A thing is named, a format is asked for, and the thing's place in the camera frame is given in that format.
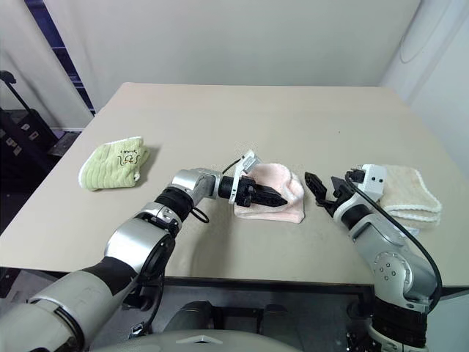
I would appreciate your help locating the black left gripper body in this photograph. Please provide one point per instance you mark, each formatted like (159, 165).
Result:
(245, 192)

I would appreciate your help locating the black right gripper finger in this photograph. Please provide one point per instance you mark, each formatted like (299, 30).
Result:
(317, 187)
(338, 185)

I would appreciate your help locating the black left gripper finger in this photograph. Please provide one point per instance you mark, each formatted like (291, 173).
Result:
(269, 192)
(271, 202)

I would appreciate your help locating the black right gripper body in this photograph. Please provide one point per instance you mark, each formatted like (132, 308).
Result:
(340, 203)

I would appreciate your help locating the pink towel with white trim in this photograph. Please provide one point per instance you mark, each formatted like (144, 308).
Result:
(289, 205)

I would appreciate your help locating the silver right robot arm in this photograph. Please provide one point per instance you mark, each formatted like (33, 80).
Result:
(392, 264)

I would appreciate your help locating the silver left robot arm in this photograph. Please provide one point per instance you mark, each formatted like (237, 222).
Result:
(139, 242)

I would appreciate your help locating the cream folded towel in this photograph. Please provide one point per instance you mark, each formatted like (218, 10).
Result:
(406, 190)

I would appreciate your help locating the green folded towel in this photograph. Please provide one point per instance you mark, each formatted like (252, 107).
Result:
(106, 168)

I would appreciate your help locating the dark rounded shape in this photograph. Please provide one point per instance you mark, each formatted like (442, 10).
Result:
(194, 315)

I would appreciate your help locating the grey robot torso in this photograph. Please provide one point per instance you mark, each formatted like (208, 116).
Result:
(190, 341)

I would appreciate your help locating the small black connector plug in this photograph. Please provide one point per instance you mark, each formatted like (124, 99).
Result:
(136, 329)

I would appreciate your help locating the black equipment case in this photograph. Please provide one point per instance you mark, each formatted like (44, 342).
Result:
(22, 135)

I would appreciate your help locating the black stand pole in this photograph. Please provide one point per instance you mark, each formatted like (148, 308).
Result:
(16, 93)

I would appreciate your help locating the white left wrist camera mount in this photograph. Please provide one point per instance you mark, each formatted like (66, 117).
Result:
(251, 161)

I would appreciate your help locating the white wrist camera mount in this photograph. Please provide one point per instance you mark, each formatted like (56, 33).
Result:
(373, 179)
(251, 161)

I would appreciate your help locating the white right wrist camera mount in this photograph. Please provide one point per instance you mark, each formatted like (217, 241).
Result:
(373, 179)

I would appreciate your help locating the black table frame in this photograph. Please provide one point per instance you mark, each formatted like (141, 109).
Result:
(256, 287)

